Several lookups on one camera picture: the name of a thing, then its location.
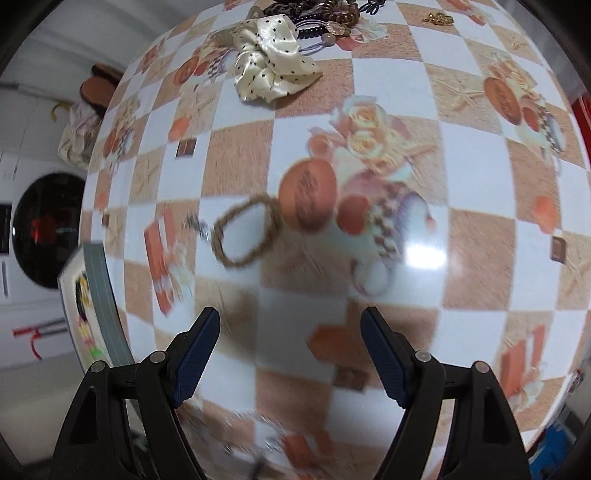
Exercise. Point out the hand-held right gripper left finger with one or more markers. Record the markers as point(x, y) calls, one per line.
point(196, 360)

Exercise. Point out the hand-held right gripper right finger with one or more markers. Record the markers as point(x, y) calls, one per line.
point(388, 360)

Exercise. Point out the grey-edged storage box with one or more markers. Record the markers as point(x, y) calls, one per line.
point(99, 286)

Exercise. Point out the blue plastic crate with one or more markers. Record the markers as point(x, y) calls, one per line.
point(554, 445)

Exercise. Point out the beige cloth bag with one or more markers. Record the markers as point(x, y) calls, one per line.
point(78, 138)

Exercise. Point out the yellow hook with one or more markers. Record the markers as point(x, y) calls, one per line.
point(57, 113)

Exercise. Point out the brown hat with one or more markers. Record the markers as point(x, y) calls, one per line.
point(99, 87)

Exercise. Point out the red plastic stool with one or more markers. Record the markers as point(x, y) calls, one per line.
point(585, 129)

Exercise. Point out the cream polka dot scrunchie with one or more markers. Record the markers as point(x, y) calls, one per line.
point(272, 64)

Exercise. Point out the gold earring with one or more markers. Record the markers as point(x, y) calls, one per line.
point(437, 18)

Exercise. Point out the dark metal hair clip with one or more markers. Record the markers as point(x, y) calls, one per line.
point(371, 7)

